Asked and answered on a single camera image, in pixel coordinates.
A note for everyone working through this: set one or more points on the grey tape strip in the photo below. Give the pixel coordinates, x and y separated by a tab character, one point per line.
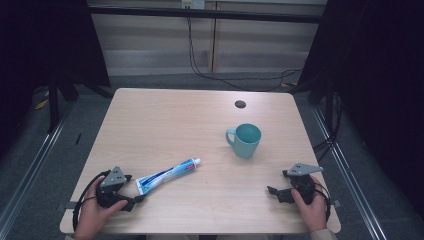
336	203
69	205

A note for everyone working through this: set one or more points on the dark round table grommet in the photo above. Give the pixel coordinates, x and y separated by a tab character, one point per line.
240	104

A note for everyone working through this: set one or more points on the black stand leg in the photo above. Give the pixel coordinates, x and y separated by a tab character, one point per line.
53	106

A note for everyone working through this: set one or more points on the blue white toothpaste tube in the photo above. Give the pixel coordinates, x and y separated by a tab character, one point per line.
163	176

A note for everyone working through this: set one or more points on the person's left hand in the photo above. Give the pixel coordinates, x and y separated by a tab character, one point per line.
91	216

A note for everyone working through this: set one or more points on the black horizontal bar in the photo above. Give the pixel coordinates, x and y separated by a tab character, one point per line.
206	14

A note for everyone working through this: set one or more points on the person's right hand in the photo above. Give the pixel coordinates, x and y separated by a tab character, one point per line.
315	213

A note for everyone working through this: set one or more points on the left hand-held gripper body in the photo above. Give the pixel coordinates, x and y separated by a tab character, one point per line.
111	181

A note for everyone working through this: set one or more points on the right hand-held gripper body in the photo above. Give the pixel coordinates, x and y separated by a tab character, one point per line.
303	170

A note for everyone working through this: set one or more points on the teal cup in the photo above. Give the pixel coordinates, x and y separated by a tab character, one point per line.
245	146

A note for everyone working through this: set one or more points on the metal floor rail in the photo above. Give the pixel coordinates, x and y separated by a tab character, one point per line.
30	176
353	190

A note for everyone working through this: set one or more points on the small black floor tape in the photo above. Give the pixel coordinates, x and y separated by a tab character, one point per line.
78	139

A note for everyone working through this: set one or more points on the dark curtain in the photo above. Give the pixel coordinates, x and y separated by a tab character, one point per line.
40	40
380	83

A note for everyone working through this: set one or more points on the white wall socket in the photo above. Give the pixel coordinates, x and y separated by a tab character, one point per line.
193	4

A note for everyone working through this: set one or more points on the yellow floor scrap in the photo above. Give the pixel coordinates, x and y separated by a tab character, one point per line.
41	104

